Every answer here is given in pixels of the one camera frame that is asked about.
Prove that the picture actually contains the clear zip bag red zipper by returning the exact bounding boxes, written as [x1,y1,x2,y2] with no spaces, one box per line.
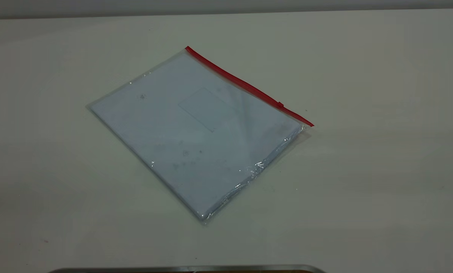
[86,45,315,226]

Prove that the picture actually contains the metal rim strip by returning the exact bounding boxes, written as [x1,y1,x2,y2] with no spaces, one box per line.
[48,264,327,273]

